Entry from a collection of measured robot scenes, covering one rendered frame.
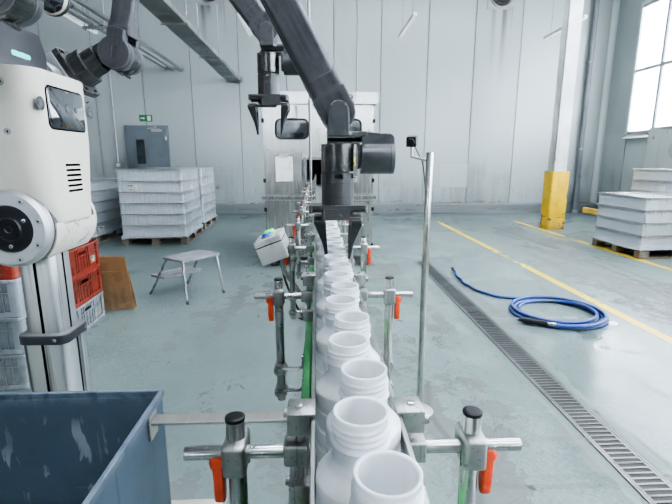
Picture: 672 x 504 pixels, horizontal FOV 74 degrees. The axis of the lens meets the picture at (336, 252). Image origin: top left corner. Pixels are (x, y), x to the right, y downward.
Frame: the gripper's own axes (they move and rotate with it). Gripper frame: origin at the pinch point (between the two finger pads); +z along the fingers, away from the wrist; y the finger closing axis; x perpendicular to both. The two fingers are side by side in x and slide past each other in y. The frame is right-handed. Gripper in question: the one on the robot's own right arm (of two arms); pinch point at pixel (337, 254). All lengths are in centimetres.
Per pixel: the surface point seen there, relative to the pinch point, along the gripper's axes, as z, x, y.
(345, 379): -0.1, -48.1, -1.5
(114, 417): 25.1, -10.5, -37.8
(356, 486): 0, -59, -2
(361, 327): 0.0, -37.1, 0.8
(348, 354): 0.1, -43.1, -0.9
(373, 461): 0, -57, -1
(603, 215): 62, 573, 426
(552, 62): -250, 1021, 554
